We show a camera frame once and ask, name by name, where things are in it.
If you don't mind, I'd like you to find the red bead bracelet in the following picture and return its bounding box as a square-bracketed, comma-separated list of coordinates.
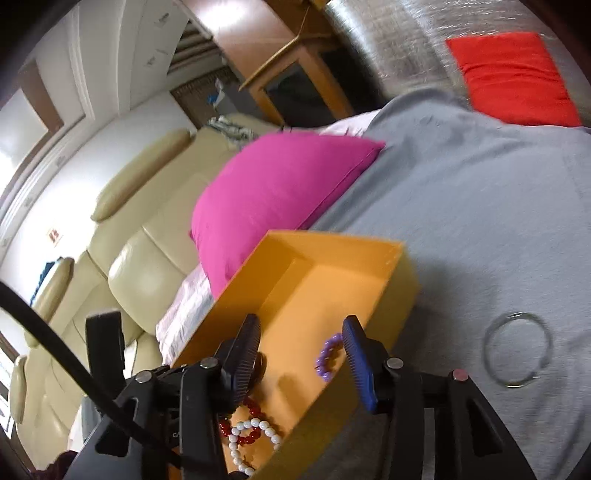
[218, 398, 263, 446]

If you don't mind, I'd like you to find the silver quilted sheet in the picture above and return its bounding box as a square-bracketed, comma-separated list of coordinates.
[318, 0, 573, 116]

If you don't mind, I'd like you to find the grey blanket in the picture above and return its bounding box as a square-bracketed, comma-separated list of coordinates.
[309, 88, 591, 480]

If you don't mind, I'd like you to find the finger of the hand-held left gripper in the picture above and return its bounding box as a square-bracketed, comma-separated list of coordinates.
[85, 311, 126, 398]

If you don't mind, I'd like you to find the silver metal bangle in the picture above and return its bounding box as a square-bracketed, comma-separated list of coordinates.
[483, 311, 553, 389]

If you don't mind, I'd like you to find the orange box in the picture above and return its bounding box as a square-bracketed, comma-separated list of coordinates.
[168, 230, 422, 480]

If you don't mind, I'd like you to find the red pillow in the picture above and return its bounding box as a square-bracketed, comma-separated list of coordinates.
[445, 31, 583, 127]

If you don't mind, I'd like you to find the purple bead bracelet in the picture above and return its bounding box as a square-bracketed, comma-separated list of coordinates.
[315, 333, 347, 383]

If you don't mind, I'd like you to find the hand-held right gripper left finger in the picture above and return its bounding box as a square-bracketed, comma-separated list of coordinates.
[69, 314, 264, 480]

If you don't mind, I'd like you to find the dark blue cloth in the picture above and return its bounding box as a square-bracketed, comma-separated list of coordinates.
[38, 257, 66, 289]

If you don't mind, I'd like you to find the black cable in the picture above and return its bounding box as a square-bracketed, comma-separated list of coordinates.
[0, 281, 190, 469]

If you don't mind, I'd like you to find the striped cloth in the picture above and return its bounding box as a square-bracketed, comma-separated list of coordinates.
[208, 115, 259, 148]

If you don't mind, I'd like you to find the beige leather sofa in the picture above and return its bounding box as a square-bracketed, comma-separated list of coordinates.
[9, 113, 278, 467]

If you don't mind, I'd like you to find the dark wicker basket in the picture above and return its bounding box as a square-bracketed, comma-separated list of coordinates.
[170, 67, 241, 130]

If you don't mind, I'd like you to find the wooden cabinet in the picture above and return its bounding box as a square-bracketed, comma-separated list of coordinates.
[185, 0, 356, 127]

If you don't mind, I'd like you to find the black strap bracelet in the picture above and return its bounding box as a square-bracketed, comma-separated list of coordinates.
[249, 353, 267, 386]

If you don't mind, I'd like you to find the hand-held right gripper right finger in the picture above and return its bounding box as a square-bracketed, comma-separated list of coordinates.
[342, 315, 539, 480]

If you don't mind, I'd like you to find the pink pillow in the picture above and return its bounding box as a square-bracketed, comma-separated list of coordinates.
[188, 130, 386, 300]

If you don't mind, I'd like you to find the white bead bracelet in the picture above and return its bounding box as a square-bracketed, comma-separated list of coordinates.
[228, 418, 282, 476]

